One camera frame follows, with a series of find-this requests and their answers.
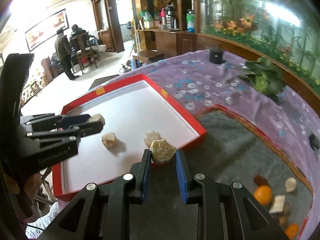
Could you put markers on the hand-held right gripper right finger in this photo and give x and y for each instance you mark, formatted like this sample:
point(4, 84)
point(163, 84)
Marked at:
point(181, 177)

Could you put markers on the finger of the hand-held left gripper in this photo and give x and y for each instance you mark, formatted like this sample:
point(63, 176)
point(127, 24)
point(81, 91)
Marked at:
point(72, 120)
point(91, 128)

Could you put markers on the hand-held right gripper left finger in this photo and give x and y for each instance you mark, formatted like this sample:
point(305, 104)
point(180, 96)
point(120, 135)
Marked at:
point(146, 172)

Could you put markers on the small beige food chunk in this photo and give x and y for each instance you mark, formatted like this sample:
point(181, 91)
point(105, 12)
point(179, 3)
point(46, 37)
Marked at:
point(98, 118)

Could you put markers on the pale beige food chunk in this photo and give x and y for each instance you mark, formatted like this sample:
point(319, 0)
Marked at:
point(109, 140)
point(150, 137)

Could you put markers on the beige hexagonal food block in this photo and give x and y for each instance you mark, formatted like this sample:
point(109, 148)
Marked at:
point(162, 151)

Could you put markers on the red tray with white inside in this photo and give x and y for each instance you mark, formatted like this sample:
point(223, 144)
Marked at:
point(130, 110)

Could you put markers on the brown food piece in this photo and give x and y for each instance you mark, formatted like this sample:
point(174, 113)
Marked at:
point(259, 180)

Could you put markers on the large orange tangerine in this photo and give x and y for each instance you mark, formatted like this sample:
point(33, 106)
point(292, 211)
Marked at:
point(263, 195)

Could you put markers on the white cube food block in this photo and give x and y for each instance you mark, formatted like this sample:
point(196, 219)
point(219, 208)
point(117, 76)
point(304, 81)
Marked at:
point(277, 204)

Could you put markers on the pale round food chunk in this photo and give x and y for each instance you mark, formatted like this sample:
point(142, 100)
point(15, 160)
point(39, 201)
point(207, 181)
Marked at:
point(291, 185)

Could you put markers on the tan food chunk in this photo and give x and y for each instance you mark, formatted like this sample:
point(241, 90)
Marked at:
point(282, 221)

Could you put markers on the small orange tangerine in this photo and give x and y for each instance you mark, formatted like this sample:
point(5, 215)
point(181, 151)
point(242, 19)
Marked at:
point(292, 231)

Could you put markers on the dark sofa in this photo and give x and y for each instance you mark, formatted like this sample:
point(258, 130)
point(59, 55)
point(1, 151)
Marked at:
point(56, 63)

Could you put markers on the grey mat with red edge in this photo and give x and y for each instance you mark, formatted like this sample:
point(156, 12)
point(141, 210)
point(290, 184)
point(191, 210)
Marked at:
point(225, 142)

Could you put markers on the wooden chair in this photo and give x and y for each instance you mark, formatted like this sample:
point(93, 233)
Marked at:
point(86, 55)

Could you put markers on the wooden stool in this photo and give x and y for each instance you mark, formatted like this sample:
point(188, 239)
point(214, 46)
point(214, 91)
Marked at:
point(47, 188)

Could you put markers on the dark wooden side table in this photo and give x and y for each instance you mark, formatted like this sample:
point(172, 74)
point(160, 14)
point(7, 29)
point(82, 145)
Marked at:
point(148, 56)

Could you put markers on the person's pink clothing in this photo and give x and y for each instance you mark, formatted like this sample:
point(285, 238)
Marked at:
point(30, 205)

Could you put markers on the purple floral cloth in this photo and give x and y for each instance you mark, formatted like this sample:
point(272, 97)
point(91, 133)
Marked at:
point(212, 80)

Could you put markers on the wooden counter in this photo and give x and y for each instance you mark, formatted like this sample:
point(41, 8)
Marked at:
point(170, 40)

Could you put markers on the green bag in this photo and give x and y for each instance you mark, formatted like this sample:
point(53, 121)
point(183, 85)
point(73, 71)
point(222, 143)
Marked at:
point(145, 15)

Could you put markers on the black cylindrical container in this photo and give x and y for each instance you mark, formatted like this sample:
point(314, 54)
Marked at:
point(216, 55)

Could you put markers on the pink bottle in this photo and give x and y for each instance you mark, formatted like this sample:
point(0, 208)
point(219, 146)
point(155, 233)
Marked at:
point(163, 16)

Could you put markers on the black thermos jug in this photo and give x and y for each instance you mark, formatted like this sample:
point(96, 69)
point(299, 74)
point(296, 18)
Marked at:
point(171, 17)

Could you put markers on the small black object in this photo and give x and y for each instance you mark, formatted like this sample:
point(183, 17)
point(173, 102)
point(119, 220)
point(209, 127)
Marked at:
point(314, 142)

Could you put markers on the green plastic bottle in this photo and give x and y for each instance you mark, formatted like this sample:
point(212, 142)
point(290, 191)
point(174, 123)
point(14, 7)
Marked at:
point(190, 21)

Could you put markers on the glass panel with flowers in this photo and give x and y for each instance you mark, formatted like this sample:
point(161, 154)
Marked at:
point(262, 17)

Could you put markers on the framed wall painting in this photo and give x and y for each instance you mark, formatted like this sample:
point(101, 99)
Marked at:
point(47, 28)

